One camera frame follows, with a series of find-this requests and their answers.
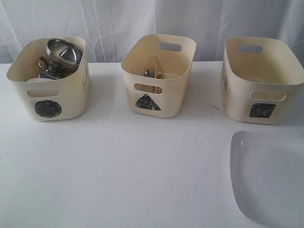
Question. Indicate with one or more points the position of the small steel teaspoon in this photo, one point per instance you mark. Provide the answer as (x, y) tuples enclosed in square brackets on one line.
[(149, 73)]

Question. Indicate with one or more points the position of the wooden chopstick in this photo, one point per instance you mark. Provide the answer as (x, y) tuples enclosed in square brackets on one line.
[(157, 67), (151, 69)]

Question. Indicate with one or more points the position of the matte steel mug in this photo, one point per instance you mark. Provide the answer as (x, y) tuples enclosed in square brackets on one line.
[(48, 72)]

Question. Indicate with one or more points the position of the stainless steel bowl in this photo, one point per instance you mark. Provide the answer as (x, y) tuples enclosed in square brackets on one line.
[(64, 51)]

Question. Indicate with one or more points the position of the white ceramic bowl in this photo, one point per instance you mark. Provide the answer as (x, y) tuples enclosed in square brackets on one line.
[(38, 80)]

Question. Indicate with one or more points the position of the white square plate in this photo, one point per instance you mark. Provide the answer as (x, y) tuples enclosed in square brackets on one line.
[(267, 178)]

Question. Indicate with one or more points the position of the steel table knife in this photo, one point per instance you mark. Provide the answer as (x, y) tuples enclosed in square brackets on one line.
[(157, 90)]

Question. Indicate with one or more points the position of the small steel fork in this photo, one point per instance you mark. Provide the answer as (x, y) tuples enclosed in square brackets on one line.
[(159, 75)]

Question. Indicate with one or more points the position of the shiny steel mug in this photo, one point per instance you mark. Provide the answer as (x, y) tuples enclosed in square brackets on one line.
[(46, 64)]

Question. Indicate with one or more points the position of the cream bin with triangle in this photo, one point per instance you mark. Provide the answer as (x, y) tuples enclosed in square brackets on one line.
[(175, 54)]

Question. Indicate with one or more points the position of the white backdrop curtain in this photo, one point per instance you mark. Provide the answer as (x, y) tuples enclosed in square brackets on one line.
[(112, 27)]

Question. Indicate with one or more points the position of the cream bin with circle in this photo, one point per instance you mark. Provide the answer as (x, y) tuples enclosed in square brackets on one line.
[(52, 99)]

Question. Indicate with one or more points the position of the cream bin with square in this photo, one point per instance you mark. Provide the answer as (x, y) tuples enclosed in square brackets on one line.
[(260, 78)]

